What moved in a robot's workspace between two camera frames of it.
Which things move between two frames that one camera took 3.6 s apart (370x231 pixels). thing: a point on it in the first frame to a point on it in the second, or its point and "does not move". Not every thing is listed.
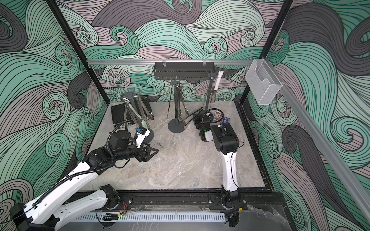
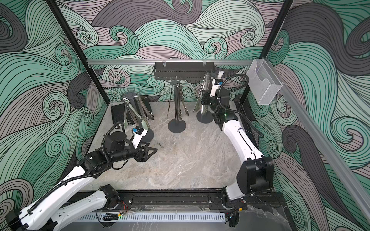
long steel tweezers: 170,101 does not move
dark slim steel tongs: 181,102 does not move
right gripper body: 198,122 to 211,102
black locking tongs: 180,101 does not move
